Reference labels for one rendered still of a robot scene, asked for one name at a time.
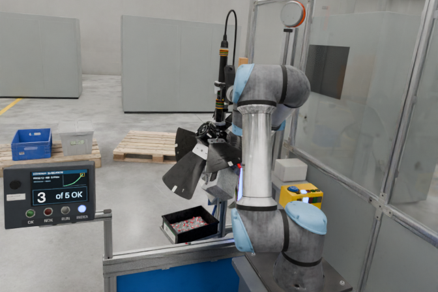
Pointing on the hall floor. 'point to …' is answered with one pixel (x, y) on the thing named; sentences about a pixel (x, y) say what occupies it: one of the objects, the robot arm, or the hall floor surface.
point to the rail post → (109, 284)
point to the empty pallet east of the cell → (146, 146)
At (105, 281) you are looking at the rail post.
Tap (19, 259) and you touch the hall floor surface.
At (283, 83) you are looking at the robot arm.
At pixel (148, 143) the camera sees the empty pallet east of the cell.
